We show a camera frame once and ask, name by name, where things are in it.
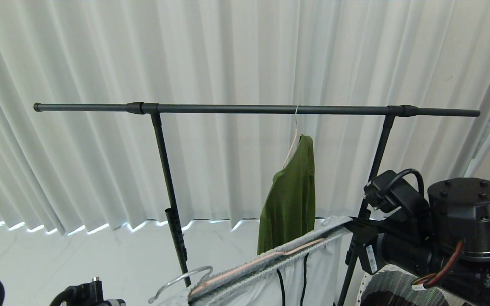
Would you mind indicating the black clothes rack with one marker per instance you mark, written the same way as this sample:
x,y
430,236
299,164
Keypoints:
x,y
249,109

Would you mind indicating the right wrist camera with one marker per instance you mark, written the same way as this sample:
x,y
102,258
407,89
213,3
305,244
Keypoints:
x,y
398,199

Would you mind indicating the white laundry basket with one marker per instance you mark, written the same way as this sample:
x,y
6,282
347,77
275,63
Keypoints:
x,y
389,284

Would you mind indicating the green long-sleeved shirt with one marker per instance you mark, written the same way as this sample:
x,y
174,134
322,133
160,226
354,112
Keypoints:
x,y
289,204

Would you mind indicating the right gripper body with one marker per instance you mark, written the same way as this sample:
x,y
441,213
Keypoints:
x,y
398,250

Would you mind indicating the pale grey shorts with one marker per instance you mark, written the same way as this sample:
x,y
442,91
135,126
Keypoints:
x,y
262,293

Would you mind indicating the pink clothes hanger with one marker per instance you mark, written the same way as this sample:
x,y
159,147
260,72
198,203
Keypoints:
x,y
270,257
291,151

